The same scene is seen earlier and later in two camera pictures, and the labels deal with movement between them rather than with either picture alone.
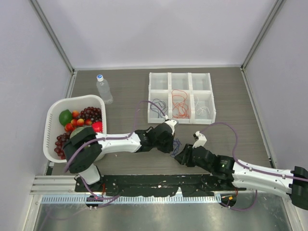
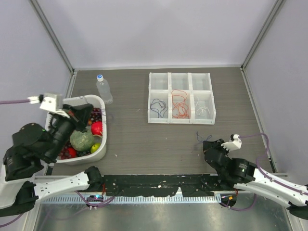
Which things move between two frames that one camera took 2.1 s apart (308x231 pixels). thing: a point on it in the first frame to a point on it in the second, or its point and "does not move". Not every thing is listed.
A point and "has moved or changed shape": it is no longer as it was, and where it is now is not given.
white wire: (199, 109) does not move
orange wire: (178, 98) does not move
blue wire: (161, 104) does not move
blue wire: (175, 144) has moved or changed shape
